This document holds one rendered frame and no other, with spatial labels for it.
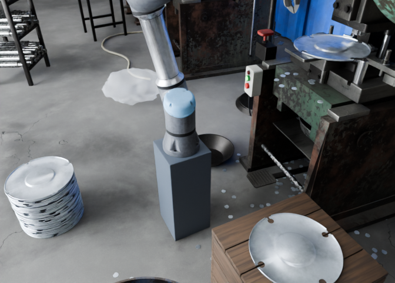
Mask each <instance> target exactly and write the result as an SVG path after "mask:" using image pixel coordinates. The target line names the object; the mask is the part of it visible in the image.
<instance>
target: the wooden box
mask: <svg viewBox="0 0 395 283"><path fill-rule="evenodd" d="M279 213H292V214H299V215H302V216H305V217H308V218H310V219H313V220H315V221H316V222H318V223H320V224H321V225H323V226H324V227H325V228H326V230H327V231H328V233H325V232H322V236H323V237H328V234H331V235H333V236H334V237H335V239H336V240H337V242H338V243H339V245H340V247H341V250H342V253H343V269H342V272H341V274H340V276H339V277H338V279H337V280H336V282H335V283H384V281H385V279H386V276H387V275H388V272H387V271H386V270H385V269H384V268H383V267H382V266H381V265H380V264H379V263H378V262H377V261H376V260H375V259H374V258H373V257H372V256H371V255H370V254H369V253H368V252H366V251H365V250H363V248H362V247H361V246H360V245H359V244H358V243H357V242H356V241H355V240H354V239H353V238H352V237H351V236H350V235H349V234H348V233H347V232H346V231H345V230H344V229H343V228H341V227H340V226H339V225H338V224H337V223H336V222H335V221H334V220H333V219H332V218H331V217H330V216H329V215H328V214H326V213H325V212H324V211H323V210H322V209H321V208H320V207H319V206H318V205H317V204H316V203H315V202H314V201H313V200H312V199H311V198H310V197H309V196H308V195H307V194H306V193H305V192H303V193H301V194H298V195H295V196H293V197H291V198H288V199H285V200H283V201H280V202H278V203H276V204H273V205H270V206H268V207H266V208H263V209H260V210H258V211H255V212H252V213H251V214H248V215H245V216H243V217H240V218H238V219H235V220H233V221H230V222H228V223H225V224H223V225H220V226H218V227H215V228H212V256H211V280H210V283H273V282H272V281H270V280H269V279H267V278H266V277H265V276H264V275H263V274H262V273H261V272H260V271H259V270H258V267H261V268H263V267H265V264H264V262H258V265H257V266H256V265H255V263H254V262H253V260H252V257H251V255H250V251H249V237H250V233H251V231H252V229H253V227H254V226H255V225H256V224H257V223H258V222H259V221H260V220H261V219H263V218H268V220H267V221H268V222H269V223H271V224H272V223H274V220H273V219H270V218H269V217H270V216H271V215H273V214H279Z"/></svg>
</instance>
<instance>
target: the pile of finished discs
mask: <svg viewBox="0 0 395 283"><path fill-rule="evenodd" d="M269 218H270V219H273V220H274V223H272V224H271V223H269V222H268V221H267V220H268V218H263V219H261V220H260V221H259V222H258V223H257V224H256V225H255V226H254V227H253V229H252V231H251V233H250V237H249V251H250V255H251V257H252V260H253V262H254V263H255V265H256V266H257V265H258V262H264V264H265V267H263V268H261V267H258V270H259V271H260V272H261V273H262V274H263V275H264V276H265V277H266V278H267V279H269V280H270V281H272V282H273V283H319V280H320V279H323V280H325V281H326V282H327V283H335V282H336V280H337V279H338V277H339V276H340V274H341V272H342V269H343V253H342V250H341V247H340V245H339V243H338V242H337V240H336V239H335V237H334V236H333V235H331V234H328V237H323V236H322V232H325V233H328V231H327V230H326V228H325V227H324V226H323V225H321V224H320V223H318V222H316V221H315V220H313V219H310V218H308V217H305V216H302V215H299V214H292V213H279V214H273V215H271V216H270V217H269Z"/></svg>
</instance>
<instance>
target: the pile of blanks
mask: <svg viewBox="0 0 395 283"><path fill-rule="evenodd" d="M4 191H5V186H4ZM5 193H6V191H5ZM8 194H9V193H6V195H7V196H8V198H9V201H10V202H11V206H12V208H13V210H14V211H15V213H16V216H17V218H18V219H19V222H20V225H21V227H22V229H23V230H24V231H25V233H26V234H28V235H29V236H31V237H34V238H52V237H53V236H54V235H55V236H58V235H61V234H63V233H65V232H67V231H69V230H70V229H71V228H73V227H74V226H75V225H76V224H77V223H78V222H79V220H80V219H81V218H82V215H83V212H84V207H83V206H84V205H83V201H82V196H81V192H80V189H79V185H78V182H77V180H76V176H75V173H74V171H73V177H72V179H71V180H70V182H69V183H68V184H67V185H66V186H65V187H64V188H63V189H61V190H60V191H59V192H57V193H55V192H54V194H53V195H51V196H49V197H46V198H43V199H39V200H34V201H20V200H17V199H13V198H11V197H10V196H9V195H8Z"/></svg>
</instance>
